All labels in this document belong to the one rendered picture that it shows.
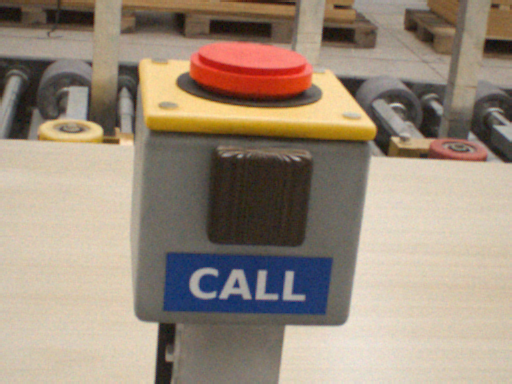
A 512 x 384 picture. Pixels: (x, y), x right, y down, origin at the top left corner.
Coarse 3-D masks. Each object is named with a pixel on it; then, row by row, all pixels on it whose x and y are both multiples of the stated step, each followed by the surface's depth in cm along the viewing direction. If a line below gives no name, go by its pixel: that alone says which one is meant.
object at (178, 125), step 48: (144, 96) 32; (192, 96) 32; (336, 96) 34; (144, 144) 30; (192, 144) 30; (240, 144) 31; (288, 144) 31; (336, 144) 31; (144, 192) 31; (192, 192) 31; (336, 192) 32; (144, 240) 31; (192, 240) 31; (336, 240) 32; (144, 288) 32; (336, 288) 33
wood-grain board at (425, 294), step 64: (0, 192) 110; (64, 192) 112; (128, 192) 113; (384, 192) 121; (448, 192) 124; (0, 256) 95; (64, 256) 96; (128, 256) 98; (384, 256) 103; (448, 256) 105; (0, 320) 83; (64, 320) 84; (128, 320) 85; (384, 320) 90; (448, 320) 91
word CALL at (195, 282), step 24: (168, 264) 32; (192, 264) 32; (216, 264) 32; (240, 264) 32; (264, 264) 32; (288, 264) 32; (312, 264) 32; (168, 288) 32; (192, 288) 32; (216, 288) 32; (240, 288) 32; (264, 288) 32; (288, 288) 32; (312, 288) 33; (240, 312) 32; (264, 312) 33; (288, 312) 33; (312, 312) 33
